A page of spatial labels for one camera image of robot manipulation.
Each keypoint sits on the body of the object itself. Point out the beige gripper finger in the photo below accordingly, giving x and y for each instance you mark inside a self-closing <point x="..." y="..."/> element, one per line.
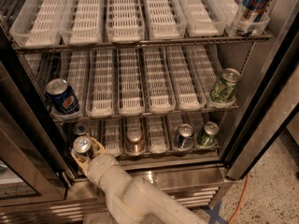
<point x="81" y="160"/>
<point x="98" y="148"/>

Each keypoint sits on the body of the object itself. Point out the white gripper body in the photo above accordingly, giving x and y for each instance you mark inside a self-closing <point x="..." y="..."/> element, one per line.
<point x="98" y="167"/>

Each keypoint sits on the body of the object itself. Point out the silver blue Red Bull can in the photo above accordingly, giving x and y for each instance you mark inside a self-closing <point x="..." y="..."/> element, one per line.
<point x="83" y="146"/>

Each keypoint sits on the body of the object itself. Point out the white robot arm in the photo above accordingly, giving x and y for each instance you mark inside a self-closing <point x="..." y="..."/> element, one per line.
<point x="128" y="199"/>

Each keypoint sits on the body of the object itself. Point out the rear silver can bottom left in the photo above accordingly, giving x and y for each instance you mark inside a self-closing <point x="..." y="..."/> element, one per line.
<point x="80" y="129"/>

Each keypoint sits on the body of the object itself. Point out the gold bronze can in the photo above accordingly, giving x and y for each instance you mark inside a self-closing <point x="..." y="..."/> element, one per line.
<point x="134" y="141"/>

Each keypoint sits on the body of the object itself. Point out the glass fridge door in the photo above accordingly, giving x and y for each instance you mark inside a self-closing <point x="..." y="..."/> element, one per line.
<point x="32" y="145"/>

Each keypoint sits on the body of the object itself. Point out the blue Pepsi can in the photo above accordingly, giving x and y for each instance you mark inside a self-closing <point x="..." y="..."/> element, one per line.
<point x="62" y="96"/>

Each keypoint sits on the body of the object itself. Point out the green can bottom shelf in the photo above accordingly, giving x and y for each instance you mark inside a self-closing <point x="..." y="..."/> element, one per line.
<point x="207" y="135"/>

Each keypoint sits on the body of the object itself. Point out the green can shelf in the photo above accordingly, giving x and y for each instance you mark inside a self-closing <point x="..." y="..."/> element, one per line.
<point x="207" y="135"/>
<point x="225" y="86"/>

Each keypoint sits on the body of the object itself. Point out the green can middle shelf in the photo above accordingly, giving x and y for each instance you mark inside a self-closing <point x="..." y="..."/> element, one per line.
<point x="225" y="86"/>

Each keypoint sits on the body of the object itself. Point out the blue floor tape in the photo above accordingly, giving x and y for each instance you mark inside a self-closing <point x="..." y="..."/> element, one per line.
<point x="212" y="214"/>

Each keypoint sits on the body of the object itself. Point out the middle wire shelf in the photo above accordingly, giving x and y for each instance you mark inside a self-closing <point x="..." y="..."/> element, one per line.
<point x="84" y="116"/>

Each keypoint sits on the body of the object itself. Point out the wire shelf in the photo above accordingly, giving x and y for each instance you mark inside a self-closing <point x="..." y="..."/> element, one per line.
<point x="169" y="158"/>
<point x="84" y="116"/>
<point x="188" y="41"/>

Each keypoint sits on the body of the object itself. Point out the bottom wire shelf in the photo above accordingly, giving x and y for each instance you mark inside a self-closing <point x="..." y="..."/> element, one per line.
<point x="169" y="158"/>

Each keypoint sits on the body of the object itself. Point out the top wire shelf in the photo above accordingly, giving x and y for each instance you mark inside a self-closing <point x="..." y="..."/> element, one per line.
<point x="188" y="41"/>

